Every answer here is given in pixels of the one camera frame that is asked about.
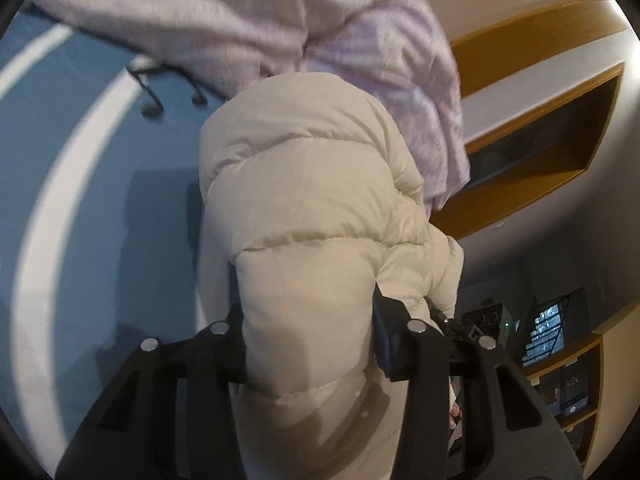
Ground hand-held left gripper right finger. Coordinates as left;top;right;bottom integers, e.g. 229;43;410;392
372;285;584;480

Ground lilac duvet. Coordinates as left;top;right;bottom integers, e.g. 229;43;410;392
37;0;472;211

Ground black earphones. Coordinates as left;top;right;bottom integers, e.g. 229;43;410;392
126;57;209;119

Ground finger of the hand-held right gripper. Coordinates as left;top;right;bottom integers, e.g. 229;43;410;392
427;307;477;343

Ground wooden shelf unit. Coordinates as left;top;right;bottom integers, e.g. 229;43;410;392
525;334;607;472

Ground beige puffer jacket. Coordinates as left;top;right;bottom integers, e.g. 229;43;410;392
198;72;465;480

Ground blue white-striped bed sheet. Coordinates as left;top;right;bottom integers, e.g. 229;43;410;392
0;4;243;480

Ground wooden wall shelf niche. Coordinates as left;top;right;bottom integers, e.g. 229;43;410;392
429;0;632;241

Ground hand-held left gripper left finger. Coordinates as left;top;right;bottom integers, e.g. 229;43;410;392
55;304;252;480

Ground dark monitor screen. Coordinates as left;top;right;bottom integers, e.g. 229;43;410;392
519;287;589;367

